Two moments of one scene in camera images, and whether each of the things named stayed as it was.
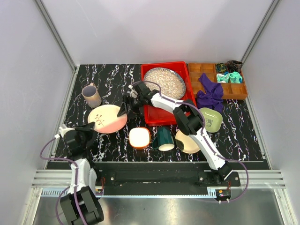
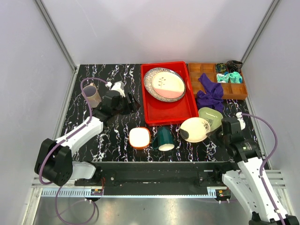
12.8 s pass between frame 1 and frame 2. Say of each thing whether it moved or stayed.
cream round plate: moved
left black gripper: moved
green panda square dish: stayed
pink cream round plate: moved
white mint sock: stayed
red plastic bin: stayed
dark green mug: stayed
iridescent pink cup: stayed
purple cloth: stayed
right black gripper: moved
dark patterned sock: stayed
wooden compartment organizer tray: stayed
